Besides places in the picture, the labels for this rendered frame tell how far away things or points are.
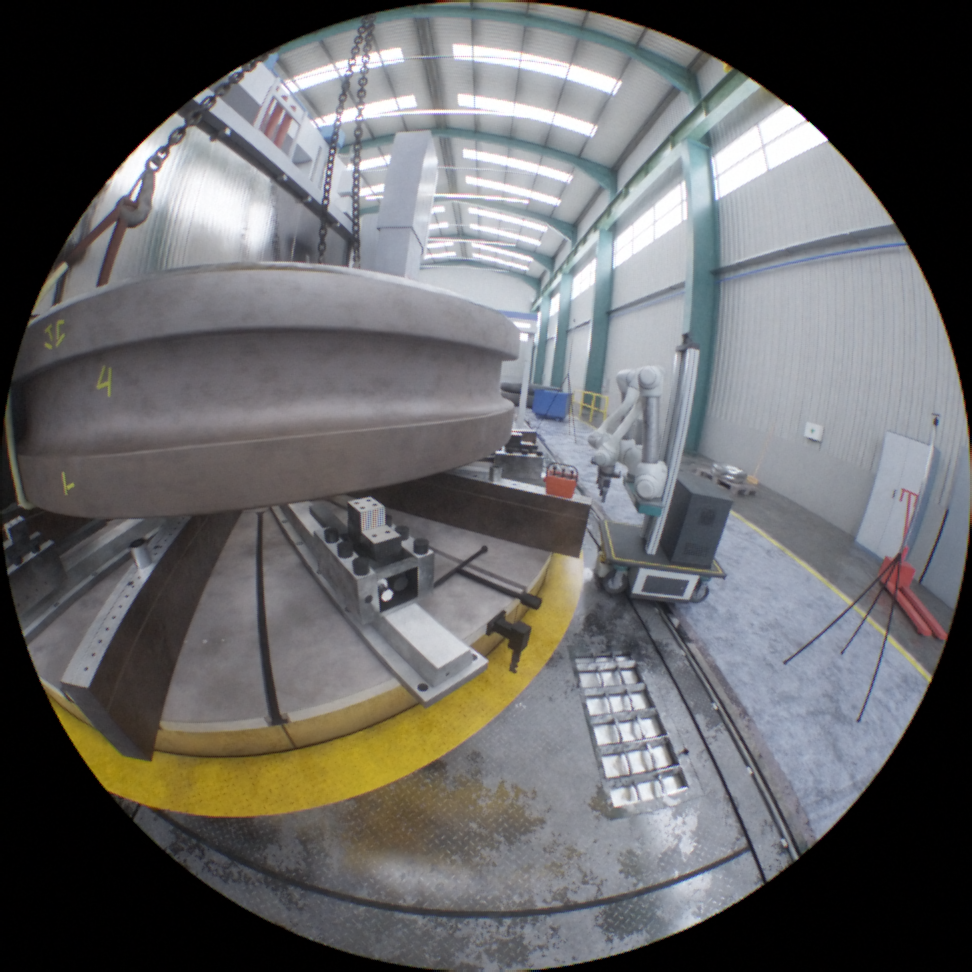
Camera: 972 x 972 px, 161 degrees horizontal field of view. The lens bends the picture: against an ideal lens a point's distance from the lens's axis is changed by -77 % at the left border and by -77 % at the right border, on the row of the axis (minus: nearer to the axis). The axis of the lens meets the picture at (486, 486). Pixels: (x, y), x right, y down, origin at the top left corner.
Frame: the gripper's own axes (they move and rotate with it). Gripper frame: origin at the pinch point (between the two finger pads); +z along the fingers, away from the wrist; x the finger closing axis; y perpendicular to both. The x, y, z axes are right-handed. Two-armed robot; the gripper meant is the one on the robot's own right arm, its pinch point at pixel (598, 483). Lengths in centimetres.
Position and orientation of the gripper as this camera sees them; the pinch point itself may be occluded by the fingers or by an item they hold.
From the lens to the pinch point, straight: 261.3
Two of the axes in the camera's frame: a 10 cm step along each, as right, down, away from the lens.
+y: 9.7, 1.6, -1.8
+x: 2.2, -3.0, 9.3
